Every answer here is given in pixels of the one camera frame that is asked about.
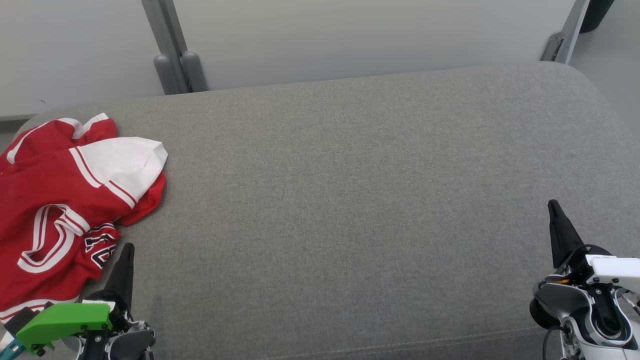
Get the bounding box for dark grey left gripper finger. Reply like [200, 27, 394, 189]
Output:
[104, 243, 135, 307]

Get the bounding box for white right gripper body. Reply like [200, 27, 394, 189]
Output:
[552, 244, 640, 296]

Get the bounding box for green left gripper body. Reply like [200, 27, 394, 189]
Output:
[16, 290, 134, 354]

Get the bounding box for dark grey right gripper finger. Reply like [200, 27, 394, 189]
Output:
[548, 199, 586, 270]

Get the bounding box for red Bulls 23 jersey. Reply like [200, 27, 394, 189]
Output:
[0, 136, 169, 325]

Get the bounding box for red shorts with white trim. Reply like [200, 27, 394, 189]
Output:
[0, 113, 119, 166]

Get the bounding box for grey fabric sofa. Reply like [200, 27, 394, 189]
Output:
[0, 61, 640, 360]

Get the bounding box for black round container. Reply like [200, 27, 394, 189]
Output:
[580, 0, 616, 34]

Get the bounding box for black left cable teal plug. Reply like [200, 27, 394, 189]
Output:
[0, 336, 25, 360]

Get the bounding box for black right arm cable loop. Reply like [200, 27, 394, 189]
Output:
[542, 324, 568, 360]

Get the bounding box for grey partition post with hinge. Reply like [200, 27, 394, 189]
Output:
[540, 0, 591, 66]

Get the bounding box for grey partition post with feet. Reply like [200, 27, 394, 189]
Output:
[141, 0, 209, 96]

